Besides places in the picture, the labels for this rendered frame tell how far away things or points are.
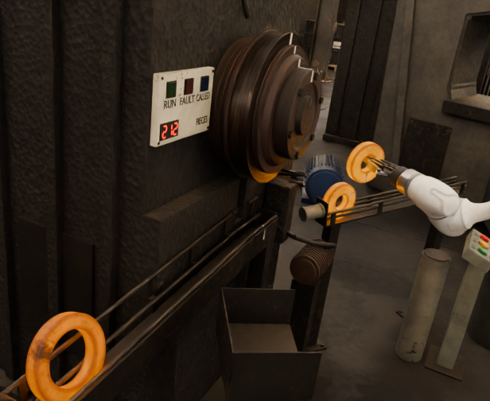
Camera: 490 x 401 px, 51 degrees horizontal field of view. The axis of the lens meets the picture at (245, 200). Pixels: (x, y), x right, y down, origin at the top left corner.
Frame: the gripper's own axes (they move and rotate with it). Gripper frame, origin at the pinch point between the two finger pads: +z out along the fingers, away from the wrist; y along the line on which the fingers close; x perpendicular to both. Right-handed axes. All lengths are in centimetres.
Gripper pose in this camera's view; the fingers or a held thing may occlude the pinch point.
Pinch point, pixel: (367, 157)
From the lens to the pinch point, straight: 198.7
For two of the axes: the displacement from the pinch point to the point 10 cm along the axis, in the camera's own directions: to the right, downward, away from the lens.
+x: 1.4, -9.0, -4.2
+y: 8.7, -0.9, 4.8
